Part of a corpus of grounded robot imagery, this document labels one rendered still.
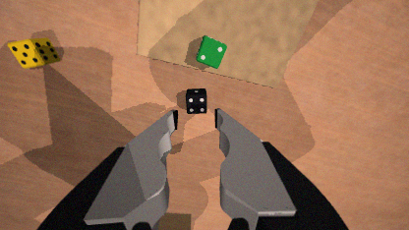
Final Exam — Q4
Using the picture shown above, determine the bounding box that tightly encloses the yellow die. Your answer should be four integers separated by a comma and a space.
7, 38, 61, 69

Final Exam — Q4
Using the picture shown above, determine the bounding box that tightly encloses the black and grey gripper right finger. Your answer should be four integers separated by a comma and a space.
214, 108, 349, 230

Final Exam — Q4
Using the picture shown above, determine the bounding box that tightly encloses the green die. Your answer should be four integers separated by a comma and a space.
196, 35, 227, 69

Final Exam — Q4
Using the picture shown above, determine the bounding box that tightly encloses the black die with white pips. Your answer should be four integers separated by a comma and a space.
186, 88, 207, 114

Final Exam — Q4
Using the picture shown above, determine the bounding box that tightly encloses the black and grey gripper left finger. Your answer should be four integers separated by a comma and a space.
36, 109, 178, 230

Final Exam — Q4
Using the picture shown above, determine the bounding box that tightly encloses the tan square mat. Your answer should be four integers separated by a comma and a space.
138, 0, 319, 88

